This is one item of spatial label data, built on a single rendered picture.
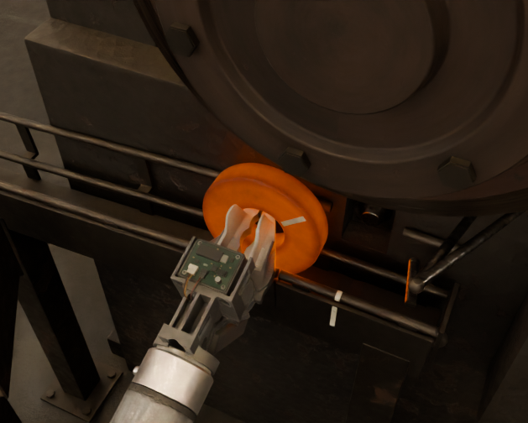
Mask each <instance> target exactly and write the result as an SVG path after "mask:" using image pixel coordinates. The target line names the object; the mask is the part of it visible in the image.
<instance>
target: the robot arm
mask: <svg viewBox="0 0 528 423"><path fill-rule="evenodd" d="M257 221H259V223H258V226H257V227H256V228H255V238H254V241H253V242H252V243H251V244H250V245H249V246H248V247H246V249H245V251H244V253H241V252H242V244H243V240H244V239H245V238H246V237H247V236H248V235H249V234H250V233H251V232H252V228H253V225H254V224H255V223H256V222H257ZM190 250H191V251H190ZM189 251H190V252H189ZM188 253H189V254H188ZM187 254H188V256H187ZM186 256H187V257H186ZM185 259H186V260H185ZM184 260H185V262H184ZM183 262H184V263H183ZM182 264H183V265H182ZM181 265H182V267H181ZM180 267H181V268H180ZM274 274H275V219H274V218H273V217H272V216H271V215H269V214H268V213H266V212H264V211H260V210H258V209H254V208H245V209H242V208H241V207H239V206H238V205H236V204H234V205H232V206H231V207H230V208H229V210H228V212H227V215H226V222H225V228H224V229H223V231H222V233H221V235H219V236H217V237H216V238H214V239H212V240H211V241H210V242H209V241H207V240H205V239H202V238H196V237H194V236H193V237H192V239H191V240H190V242H189V244H188V246H187V248H186V250H185V252H184V253H183V255H182V257H181V259H180V262H179V263H178V264H177V266H176V268H175V271H174V273H173V274H172V275H171V277H170V278H171V280H172V281H173V283H174V285H175V287H176V289H177V290H178V291H179V293H180V295H181V296H182V301H181V303H180V305H179V307H178V309H177V311H176V313H175V315H174V316H173V318H172V320H171V322H170V324H169V325H166V324H164V325H163V326H162V328H161V330H160V331H159V334H158V336H157V337H156V339H155V341H154V343H153V346H154V347H152V348H150V349H149V350H148V351H147V353H146V355H145V357H144V359H143V361H142V363H141V364H140V366H136V367H135V368H134V369H133V374H134V375H135V376H134V377H133V380H132V382H131V383H130V385H129V386H128V389H127V391H126V392H125V394H124V396H123V398H122V400H121V402H120V404H119V406H118V407H117V409H116V411H115V413H114V415H113V417H112V419H111V420H110V422H109V423H194V421H195V419H196V416H197V415H198V413H199V411H200V409H201V407H202V405H203V403H204V401H205V399H206V396H207V394H208V392H209V390H210V388H211V386H212V384H213V378H212V375H214V373H215V372H216V370H217V367H218V365H219V361H218V360H217V359H216V358H215V357H214V356H212V355H214V354H216V353H217V352H219V351H220V350H222V349H223V348H224V347H226V346H227V345H228V344H229V343H231V342H232V341H234V340H235V339H237V338H238V337H240V336H241V335H243V333H244V330H245V327H246V325H247V322H248V318H249V317H250V315H249V311H250V310H251V309H252V308H253V306H254V304H255V303H258V304H260V305H261V304H262V302H263V298H264V296H265V294H266V293H267V291H268V290H269V288H270V286H271V285H272V283H273V280H274Z"/></svg>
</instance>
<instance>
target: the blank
mask: <svg viewBox="0 0 528 423"><path fill-rule="evenodd" d="M234 204H236V205H238V206H239V207H241V208H242V209H245V208H254V209H258V210H260V211H263V212H266V213H268V214H269V215H271V216H272V217H273V218H274V219H275V220H276V221H277V222H278V223H279V224H280V225H281V227H282V229H283V231H284V232H283V233H276V234H275V267H276V268H277V269H279V270H280V271H281V270H284V271H287V272H289V273H292V274H297V273H300V272H302V271H304V270H306V269H308V268H309V267H311V266H312V265H313V264H314V263H315V262H316V260H317V258H318V256H319V254H320V252H321V250H322V248H323V246H324V244H325V243H326V240H327V235H328V224H327V217H326V214H325V212H324V210H323V208H322V205H321V203H320V202H319V201H318V200H317V198H316V197H315V195H314V194H313V193H312V192H311V191H310V190H309V189H308V188H307V187H306V186H305V185H304V184H303V183H301V182H300V181H299V180H297V179H296V178H295V177H294V176H292V175H290V174H287V173H285V172H284V171H283V170H280V169H277V168H275V167H273V166H269V165H266V164H258V163H242V164H236V165H233V166H231V167H229V168H227V169H225V170H224V171H223V172H221V173H220V174H219V176H218V177H217V178H216V179H215V180H214V181H213V183H212V184H211V186H210V187H209V188H208V190H207V191H206V194H205V196H204V199H203V204H202V211H203V216H204V220H205V223H206V225H207V227H208V229H209V231H210V233H211V234H212V236H213V237H214V238H216V237H217V236H219V235H221V233H222V231H223V229H224V228H225V222H226V215H227V212H228V210H229V208H230V207H231V206H232V205H234ZM257 226H258V225H256V224H254V225H253V228H252V232H251V233H250V234H249V235H248V236H247V237H246V238H245V239H244V240H243V244H242V252H241V253H244V251H245V249H246V247H248V246H249V245H250V244H251V243H252V242H253V241H254V238H255V228H256V227H257ZM279 273H280V272H279Z"/></svg>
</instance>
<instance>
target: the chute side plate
mask: <svg viewBox="0 0 528 423"><path fill-rule="evenodd" d="M0 217H1V218H3V220H4V221H5V223H6V225H7V227H8V229H9V230H12V231H15V232H18V233H21V234H23V235H26V236H29V237H32V238H36V239H38V240H40V241H43V242H46V243H50V244H53V245H55V246H57V247H60V248H64V249H67V250H70V251H72V252H75V253H78V254H81V255H84V256H87V257H89V258H92V259H95V260H98V261H101V262H103V263H106V264H111V265H113V266H115V267H118V268H120V269H125V270H127V271H130V272H133V273H135V274H139V275H142V276H144V277H147V278H150V279H153V280H156V281H159V282H161V283H164V284H167V285H171V286H173V287H175V285H174V283H173V281H172V280H171V278H170V277H171V275H172V274H173V273H174V271H175V268H176V266H177V264H178V263H179V262H180V259H181V257H182V255H183V253H184V252H185V250H183V249H180V248H176V247H173V246H170V245H168V244H164V243H160V242H157V241H155V240H152V239H149V238H145V237H142V236H139V235H136V234H133V233H130V232H126V231H124V230H121V229H117V228H115V227H109V226H107V225H105V224H102V223H100V222H95V221H93V220H90V219H87V218H84V217H79V216H77V215H74V214H71V213H69V212H66V211H62V210H59V209H56V208H54V207H50V206H46V205H43V204H40V203H38V202H35V201H31V200H28V199H25V198H22V197H19V196H15V195H12V194H9V193H7V192H4V191H0ZM333 306H334V307H337V314H336V320H335V326H331V325H330V320H331V314H332V307H333ZM249 313H250V314H253V315H256V316H260V317H263V318H265V319H268V320H270V321H274V322H277V323H279V324H281V325H284V326H287V327H289V328H292V329H294V330H297V331H298V332H302V333H305V334H306V335H309V336H311V337H315V338H317V339H320V340H322V341H324V342H328V343H330V344H332V345H334V346H337V347H340V348H342V349H345V350H348V351H349V352H352V353H356V354H357V355H360V353H361V349H362V345H363V343H365V344H368V345H369V346H372V347H376V348H378V349H380V350H383V351H385V352H387V353H391V354H394V355H395V356H398V357H400V358H404V359H406V360H409V361H410V365H409V367H408V370H407V373H406V374H409V375H410V376H413V377H416V378H419V377H420V374H421V370H422V368H423V366H424V363H425V361H426V357H427V354H428V352H429V350H430V347H431V344H432V341H433V338H431V337H427V336H425V335H422V334H420V333H418V332H413V331H410V330H408V329H405V328H403V327H401V326H398V325H395V324H393V323H391V322H388V321H385V320H382V319H379V318H378V317H375V316H371V315H369V314H366V313H364V312H361V311H358V310H355V309H353V308H351V307H348V306H345V305H342V304H339V303H337V302H335V301H332V300H329V299H326V298H323V297H321V296H319V295H315V294H312V293H309V292H307V291H304V290H301V289H298V288H296V287H294V286H292V285H288V284H286V283H283V282H281V281H278V282H277V284H276V287H275V279H274V280H273V283H272V285H271V286H270V288H269V290H268V291H267V293H266V294H265V296H264V298H263V302H262V304H261V305H260V304H258V303H255V304H254V306H253V308H252V309H251V310H250V311H249Z"/></svg>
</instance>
